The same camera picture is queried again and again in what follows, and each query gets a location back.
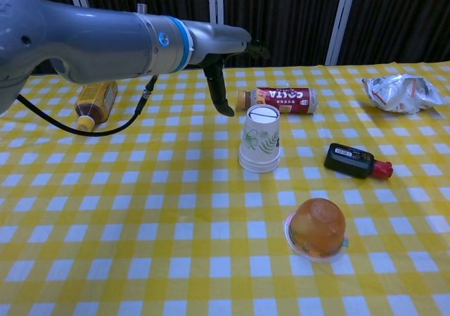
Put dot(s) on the crumpled silver snack bag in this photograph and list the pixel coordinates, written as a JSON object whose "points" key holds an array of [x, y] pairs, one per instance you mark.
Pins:
{"points": [[400, 94]]}

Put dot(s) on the red Costa coffee bottle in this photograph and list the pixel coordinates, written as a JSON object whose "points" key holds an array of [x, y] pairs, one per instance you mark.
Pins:
{"points": [[281, 98]]}

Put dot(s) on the white paper cup leaf print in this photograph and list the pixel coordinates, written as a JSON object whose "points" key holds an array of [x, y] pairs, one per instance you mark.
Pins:
{"points": [[259, 166], [259, 170]]}

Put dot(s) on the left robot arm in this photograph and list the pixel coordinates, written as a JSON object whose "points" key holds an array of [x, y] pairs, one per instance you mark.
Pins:
{"points": [[88, 41]]}

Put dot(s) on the paper cup with line mark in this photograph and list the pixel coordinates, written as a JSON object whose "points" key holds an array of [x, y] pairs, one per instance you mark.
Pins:
{"points": [[260, 136]]}

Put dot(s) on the yellow white checkered tablecloth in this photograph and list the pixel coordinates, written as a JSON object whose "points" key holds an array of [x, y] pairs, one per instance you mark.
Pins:
{"points": [[158, 207]]}

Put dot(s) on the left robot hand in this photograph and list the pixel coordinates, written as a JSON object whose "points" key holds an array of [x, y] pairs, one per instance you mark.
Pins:
{"points": [[218, 41]]}

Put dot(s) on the amber tea bottle yellow label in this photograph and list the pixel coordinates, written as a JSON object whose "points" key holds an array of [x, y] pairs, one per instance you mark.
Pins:
{"points": [[96, 101]]}

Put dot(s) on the black bottle red cap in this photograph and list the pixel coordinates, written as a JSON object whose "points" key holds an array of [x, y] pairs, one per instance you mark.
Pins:
{"points": [[348, 160]]}

